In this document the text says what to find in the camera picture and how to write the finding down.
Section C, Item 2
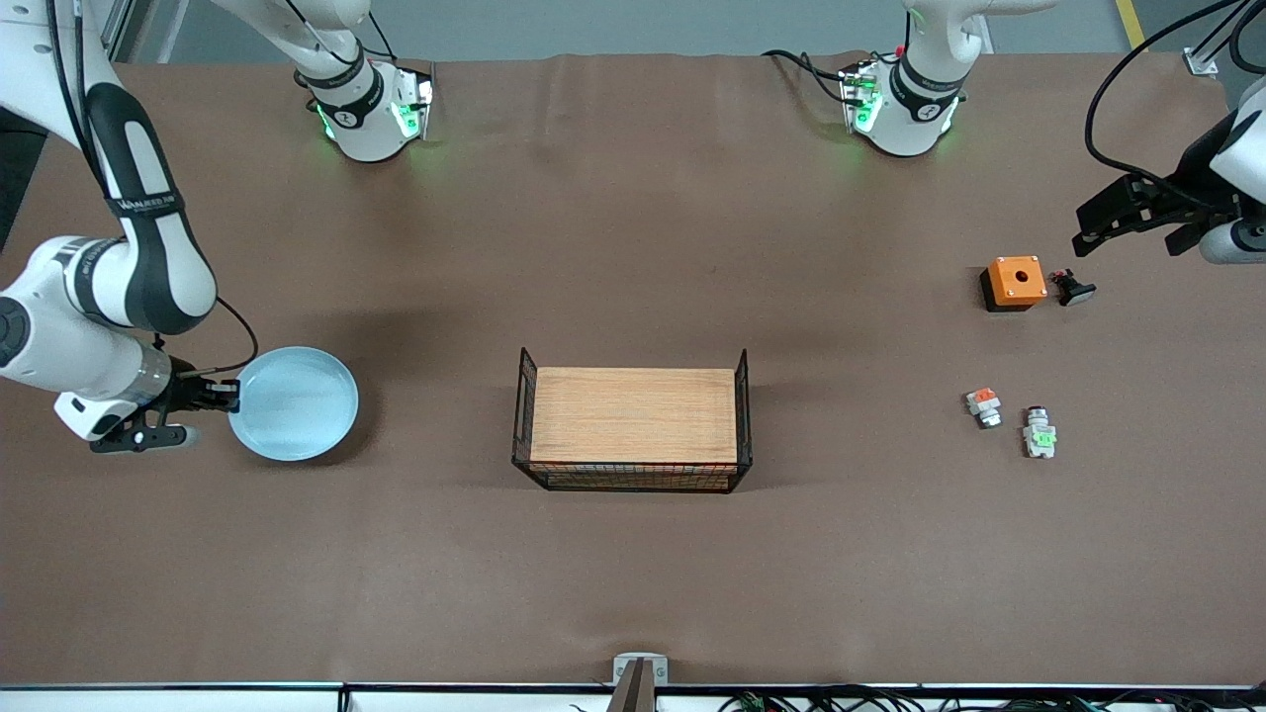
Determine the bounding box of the white table edge rail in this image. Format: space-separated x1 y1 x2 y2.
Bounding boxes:
0 682 1266 712

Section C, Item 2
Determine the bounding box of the white push-button switch green block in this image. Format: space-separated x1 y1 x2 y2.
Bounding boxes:
1023 405 1058 460

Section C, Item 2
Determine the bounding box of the orange push-button enclosure box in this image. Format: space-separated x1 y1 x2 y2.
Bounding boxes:
979 255 1049 313

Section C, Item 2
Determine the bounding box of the black cable bundle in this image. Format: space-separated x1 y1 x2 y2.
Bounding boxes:
717 684 1266 712

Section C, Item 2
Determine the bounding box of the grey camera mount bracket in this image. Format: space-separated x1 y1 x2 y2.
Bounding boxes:
613 653 670 712

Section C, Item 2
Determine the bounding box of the black wire basket wooden base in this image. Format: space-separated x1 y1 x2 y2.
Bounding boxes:
511 347 754 494

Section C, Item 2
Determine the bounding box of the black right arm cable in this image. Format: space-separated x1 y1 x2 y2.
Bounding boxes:
45 0 260 379

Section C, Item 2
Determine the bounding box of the black square push-button white cap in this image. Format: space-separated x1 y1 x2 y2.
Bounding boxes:
1048 268 1098 308

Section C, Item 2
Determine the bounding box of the black looped cable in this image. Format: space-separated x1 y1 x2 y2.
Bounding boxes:
1229 0 1266 78

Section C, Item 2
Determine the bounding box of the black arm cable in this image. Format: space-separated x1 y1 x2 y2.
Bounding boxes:
45 0 260 379
1084 0 1232 211

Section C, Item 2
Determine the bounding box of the black left base cable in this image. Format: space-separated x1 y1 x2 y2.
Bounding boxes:
760 47 859 108

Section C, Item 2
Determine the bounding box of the aluminium frame profile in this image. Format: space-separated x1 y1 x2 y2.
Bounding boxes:
99 0 174 62

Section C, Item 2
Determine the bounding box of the brown table cover sheet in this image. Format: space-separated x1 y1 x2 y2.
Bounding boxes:
0 51 1266 688

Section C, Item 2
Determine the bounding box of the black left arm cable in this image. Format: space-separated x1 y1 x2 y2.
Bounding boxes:
1084 0 1232 211

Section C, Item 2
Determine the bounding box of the light blue round plate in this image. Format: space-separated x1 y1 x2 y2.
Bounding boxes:
228 345 360 463

